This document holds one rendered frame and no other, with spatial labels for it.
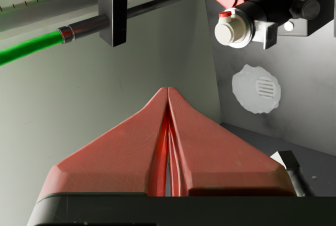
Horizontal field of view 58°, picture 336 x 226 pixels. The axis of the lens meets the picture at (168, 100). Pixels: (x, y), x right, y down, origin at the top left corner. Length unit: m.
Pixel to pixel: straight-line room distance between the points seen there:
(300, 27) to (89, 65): 0.29
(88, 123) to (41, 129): 0.07
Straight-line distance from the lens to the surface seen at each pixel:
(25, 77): 0.43
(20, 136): 0.45
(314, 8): 0.25
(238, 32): 0.21
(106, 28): 0.38
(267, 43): 0.20
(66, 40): 0.35
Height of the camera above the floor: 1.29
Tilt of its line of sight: 34 degrees down
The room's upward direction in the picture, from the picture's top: 121 degrees counter-clockwise
